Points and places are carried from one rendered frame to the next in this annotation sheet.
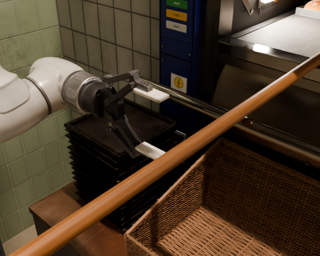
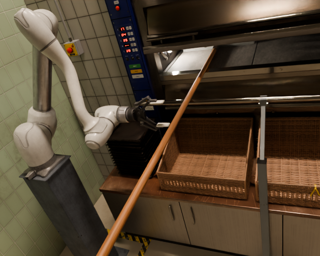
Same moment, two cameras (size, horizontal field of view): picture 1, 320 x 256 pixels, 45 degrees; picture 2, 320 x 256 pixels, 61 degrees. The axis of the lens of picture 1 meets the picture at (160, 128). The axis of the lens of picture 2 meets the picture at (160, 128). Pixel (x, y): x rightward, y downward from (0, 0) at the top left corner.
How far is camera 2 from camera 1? 0.68 m
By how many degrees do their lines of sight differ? 12
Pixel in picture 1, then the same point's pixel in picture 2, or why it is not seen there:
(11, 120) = (105, 134)
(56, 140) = (85, 159)
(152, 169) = (173, 124)
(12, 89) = (100, 122)
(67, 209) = (118, 181)
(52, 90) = (113, 118)
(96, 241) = not seen: hidden behind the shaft
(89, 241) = not seen: hidden behind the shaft
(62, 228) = (160, 147)
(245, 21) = (165, 63)
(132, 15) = (111, 78)
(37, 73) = (103, 114)
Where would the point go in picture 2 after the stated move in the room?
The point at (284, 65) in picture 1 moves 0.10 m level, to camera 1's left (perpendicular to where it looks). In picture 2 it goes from (191, 75) to (178, 81)
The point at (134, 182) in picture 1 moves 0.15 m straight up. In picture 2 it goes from (170, 129) to (163, 99)
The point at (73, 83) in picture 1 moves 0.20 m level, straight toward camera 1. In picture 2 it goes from (121, 112) to (139, 123)
